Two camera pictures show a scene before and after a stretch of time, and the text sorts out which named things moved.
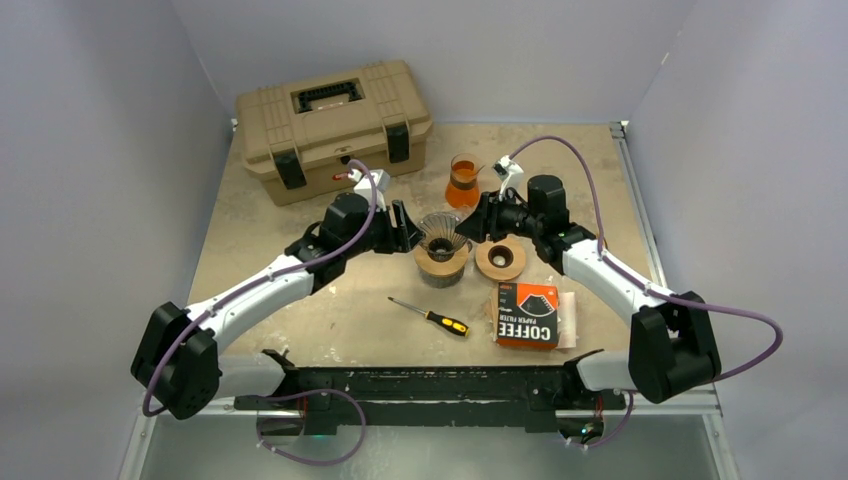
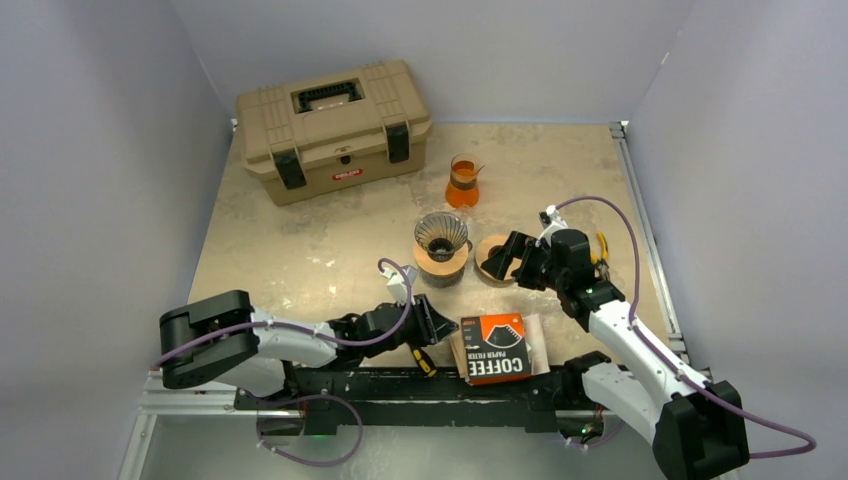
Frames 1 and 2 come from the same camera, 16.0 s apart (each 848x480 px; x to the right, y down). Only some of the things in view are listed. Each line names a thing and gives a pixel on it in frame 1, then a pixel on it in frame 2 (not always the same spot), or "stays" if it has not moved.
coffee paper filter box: [527, 315] -> [495, 348]
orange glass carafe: [463, 189] stays
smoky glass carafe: [441, 281] stays
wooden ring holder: [426, 264] stays
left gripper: [399, 237] -> [431, 325]
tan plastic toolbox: [306, 140] stays
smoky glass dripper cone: [441, 239] stays
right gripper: [486, 219] -> [518, 245]
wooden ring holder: [500, 260] stays
